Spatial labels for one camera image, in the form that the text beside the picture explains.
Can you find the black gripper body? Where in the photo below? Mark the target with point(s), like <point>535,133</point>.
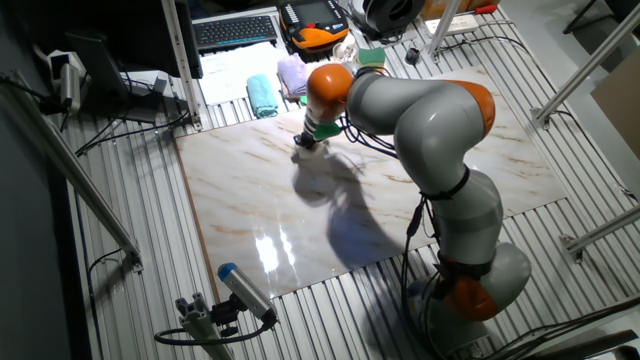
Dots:
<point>305,140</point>

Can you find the white rectangular sponge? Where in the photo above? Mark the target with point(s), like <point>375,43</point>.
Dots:
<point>315,152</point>

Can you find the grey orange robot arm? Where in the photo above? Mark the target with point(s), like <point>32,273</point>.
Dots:
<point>440,135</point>

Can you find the green yellow sponge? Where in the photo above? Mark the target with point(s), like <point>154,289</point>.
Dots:
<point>372,56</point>

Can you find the teal rolled towel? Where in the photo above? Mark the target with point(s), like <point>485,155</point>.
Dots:
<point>261,95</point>

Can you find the purple folded cloth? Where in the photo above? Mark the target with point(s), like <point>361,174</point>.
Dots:
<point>292,75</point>

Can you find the white paper sheet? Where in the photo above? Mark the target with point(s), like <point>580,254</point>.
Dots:
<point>225,70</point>

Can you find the orange black teach pendant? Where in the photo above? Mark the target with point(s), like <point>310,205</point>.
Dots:
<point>312,30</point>

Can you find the black computer keyboard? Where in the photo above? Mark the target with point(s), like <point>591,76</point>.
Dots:
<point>235,31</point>

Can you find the small black round object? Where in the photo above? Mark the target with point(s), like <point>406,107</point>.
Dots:
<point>412,56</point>

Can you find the black round spool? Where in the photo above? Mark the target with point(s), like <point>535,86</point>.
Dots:
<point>392,14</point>

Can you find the white power strip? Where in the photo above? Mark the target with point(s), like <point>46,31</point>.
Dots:
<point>467,22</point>

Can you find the short aluminium profile stub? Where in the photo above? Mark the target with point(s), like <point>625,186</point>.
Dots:
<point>200,325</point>

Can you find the grey monitor stand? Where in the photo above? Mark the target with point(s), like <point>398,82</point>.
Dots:
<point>97,65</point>

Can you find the long slanted aluminium beam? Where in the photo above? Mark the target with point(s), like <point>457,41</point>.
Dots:
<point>75,175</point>

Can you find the brown cardboard box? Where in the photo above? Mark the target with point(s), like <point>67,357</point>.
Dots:
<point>620,110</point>

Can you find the black flat bar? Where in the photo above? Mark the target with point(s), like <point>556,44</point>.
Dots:
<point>585,345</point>

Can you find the black office chair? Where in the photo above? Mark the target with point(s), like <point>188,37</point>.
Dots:
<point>625,7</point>

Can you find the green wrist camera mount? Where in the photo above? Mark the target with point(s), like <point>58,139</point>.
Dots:
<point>327,131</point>

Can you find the upright aluminium profile post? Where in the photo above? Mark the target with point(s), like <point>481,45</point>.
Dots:
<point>180,60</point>

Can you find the silver camera with blue cap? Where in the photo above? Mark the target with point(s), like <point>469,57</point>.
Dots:
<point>245,290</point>

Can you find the thin aluminium frame post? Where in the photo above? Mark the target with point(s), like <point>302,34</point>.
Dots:
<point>445,25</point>

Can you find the black camera clamp bracket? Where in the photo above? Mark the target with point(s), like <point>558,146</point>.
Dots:
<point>225,315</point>

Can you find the silver camera on white mount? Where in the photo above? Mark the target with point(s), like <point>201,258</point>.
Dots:
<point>70,85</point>

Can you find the slanted aluminium frame beam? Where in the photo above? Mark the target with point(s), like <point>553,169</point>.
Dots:
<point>595,62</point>

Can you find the low aluminium frame beam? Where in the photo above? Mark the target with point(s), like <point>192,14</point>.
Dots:
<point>605,230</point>

